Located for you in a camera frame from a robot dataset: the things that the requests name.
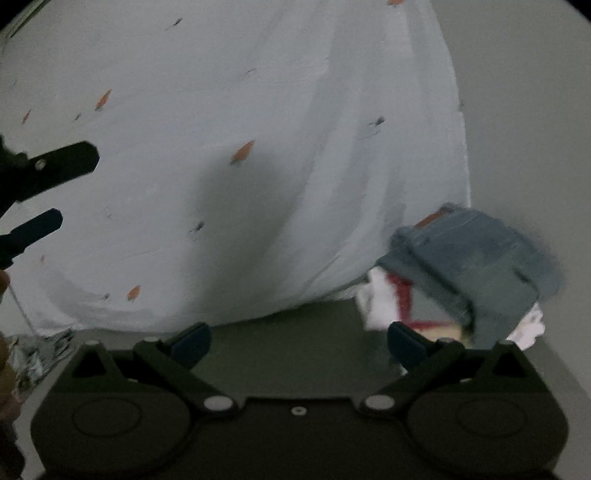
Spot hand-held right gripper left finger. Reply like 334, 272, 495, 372
69, 322, 242, 419

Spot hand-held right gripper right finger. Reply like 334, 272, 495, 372
360, 322, 546, 419

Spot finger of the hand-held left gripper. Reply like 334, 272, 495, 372
0, 141, 100, 205
0, 208, 64, 269

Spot blue denim jeans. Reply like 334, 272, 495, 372
375, 202, 567, 348

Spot person's left hand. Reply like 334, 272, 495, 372
0, 270, 24, 420

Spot white garment with red stripes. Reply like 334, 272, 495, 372
355, 267, 546, 349

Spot dark plaid shirt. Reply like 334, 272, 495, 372
8, 327, 75, 385

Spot white printed sheet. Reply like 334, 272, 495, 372
0, 0, 472, 335

